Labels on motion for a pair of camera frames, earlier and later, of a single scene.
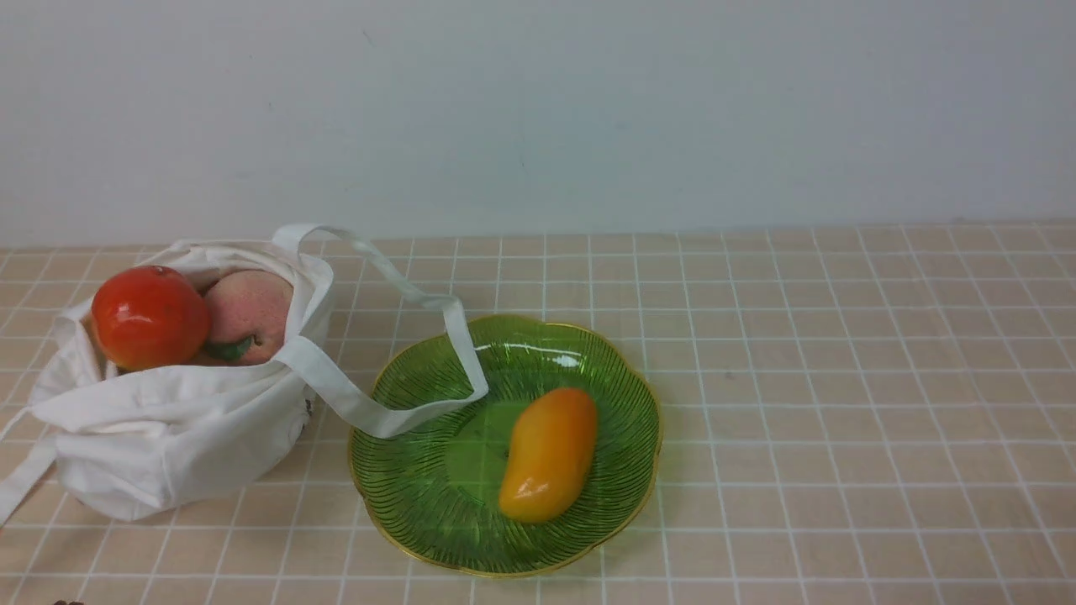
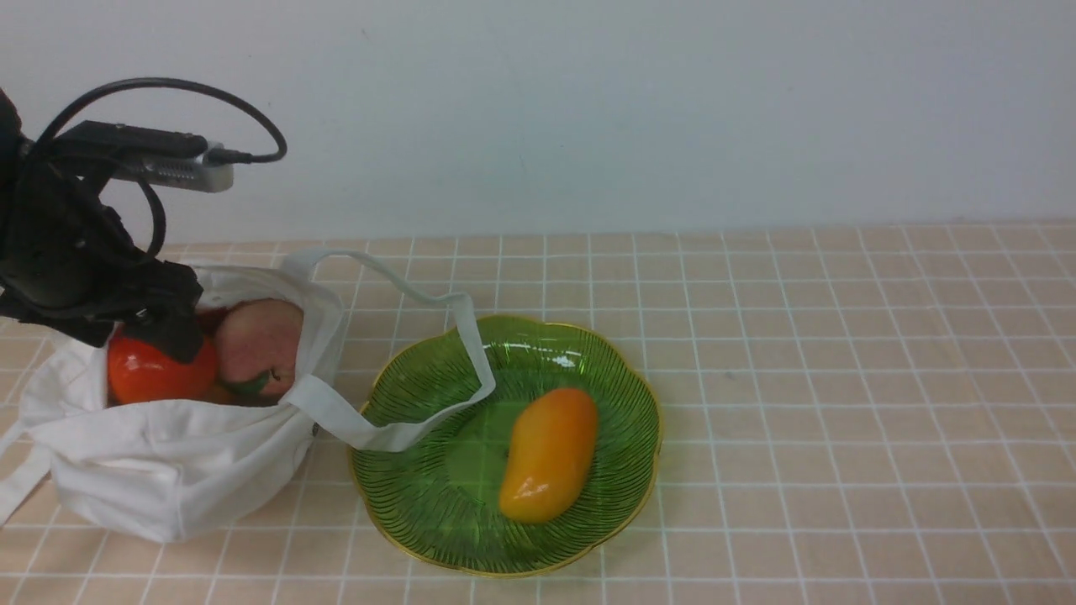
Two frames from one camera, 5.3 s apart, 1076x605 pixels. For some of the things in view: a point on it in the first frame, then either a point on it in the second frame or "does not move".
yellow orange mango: x=552 y=438 does not move
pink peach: x=249 y=310 -> x=256 y=349
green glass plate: x=432 y=497 does not move
